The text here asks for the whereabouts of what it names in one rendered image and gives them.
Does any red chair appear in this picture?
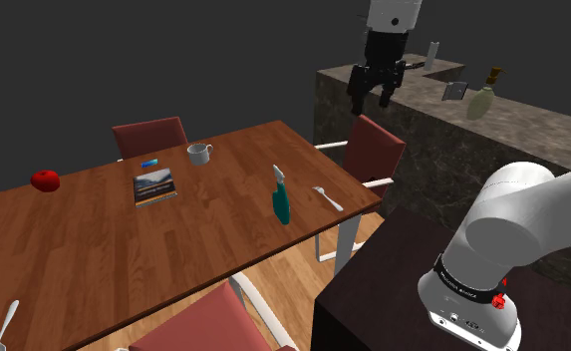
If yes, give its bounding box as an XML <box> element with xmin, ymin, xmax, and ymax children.
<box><xmin>313</xmin><ymin>114</ymin><xmax>408</xmax><ymax>264</ymax></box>
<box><xmin>112</xmin><ymin>116</ymin><xmax>189</xmax><ymax>162</ymax></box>
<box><xmin>115</xmin><ymin>270</ymin><xmax>302</xmax><ymax>351</ymax></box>

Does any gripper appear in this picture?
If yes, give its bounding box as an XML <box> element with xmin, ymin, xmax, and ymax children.
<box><xmin>346</xmin><ymin>29</ymin><xmax>410</xmax><ymax>117</ymax></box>

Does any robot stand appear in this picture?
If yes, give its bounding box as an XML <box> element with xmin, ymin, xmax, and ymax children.
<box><xmin>310</xmin><ymin>203</ymin><xmax>571</xmax><ymax>351</ymax></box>

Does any marble counter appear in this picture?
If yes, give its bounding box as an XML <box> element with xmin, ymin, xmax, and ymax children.
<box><xmin>313</xmin><ymin>52</ymin><xmax>571</xmax><ymax>351</ymax></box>

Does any red apple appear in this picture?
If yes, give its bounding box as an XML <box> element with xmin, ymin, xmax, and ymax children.
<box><xmin>29</xmin><ymin>169</ymin><xmax>62</xmax><ymax>193</ymax></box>

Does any green soap dispenser bottle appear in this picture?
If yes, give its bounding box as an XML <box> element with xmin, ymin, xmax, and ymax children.
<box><xmin>465</xmin><ymin>66</ymin><xmax>507</xmax><ymax>122</ymax></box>

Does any white mug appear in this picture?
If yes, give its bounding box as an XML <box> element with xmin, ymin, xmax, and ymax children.
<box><xmin>186</xmin><ymin>143</ymin><xmax>215</xmax><ymax>167</ymax></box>

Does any small grey box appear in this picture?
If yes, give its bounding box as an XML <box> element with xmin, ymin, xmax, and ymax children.
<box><xmin>440</xmin><ymin>81</ymin><xmax>469</xmax><ymax>103</ymax></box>

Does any teal handled knife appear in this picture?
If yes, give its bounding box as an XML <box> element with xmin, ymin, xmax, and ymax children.
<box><xmin>271</xmin><ymin>164</ymin><xmax>292</xmax><ymax>226</ymax></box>

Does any book with landscape cover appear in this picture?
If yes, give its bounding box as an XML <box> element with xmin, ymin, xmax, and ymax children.
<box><xmin>133</xmin><ymin>167</ymin><xmax>178</xmax><ymax>209</ymax></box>

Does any white upright tube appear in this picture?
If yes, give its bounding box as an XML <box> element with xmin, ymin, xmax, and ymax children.
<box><xmin>423</xmin><ymin>41</ymin><xmax>441</xmax><ymax>73</ymax></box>

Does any silver fork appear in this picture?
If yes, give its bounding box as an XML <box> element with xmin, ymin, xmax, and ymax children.
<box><xmin>312</xmin><ymin>185</ymin><xmax>345</xmax><ymax>213</ymax></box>

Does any wooden dining table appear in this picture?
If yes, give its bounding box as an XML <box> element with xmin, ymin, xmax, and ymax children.
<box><xmin>0</xmin><ymin>120</ymin><xmax>384</xmax><ymax>351</ymax></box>

